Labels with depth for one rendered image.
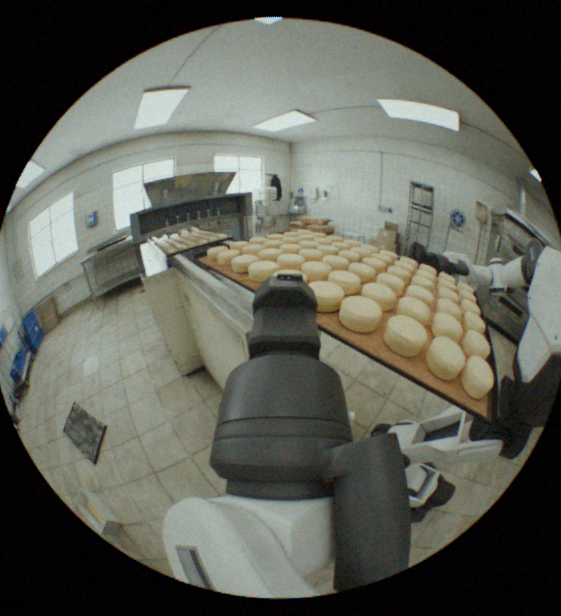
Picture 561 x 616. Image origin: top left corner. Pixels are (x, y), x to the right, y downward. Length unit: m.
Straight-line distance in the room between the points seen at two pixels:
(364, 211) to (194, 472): 4.94
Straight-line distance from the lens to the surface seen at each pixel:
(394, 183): 4.51
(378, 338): 0.21
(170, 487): 1.29
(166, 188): 1.07
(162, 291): 1.08
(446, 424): 0.65
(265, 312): 0.15
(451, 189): 4.44
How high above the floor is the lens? 1.13
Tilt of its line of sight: 33 degrees down
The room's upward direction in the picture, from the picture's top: straight up
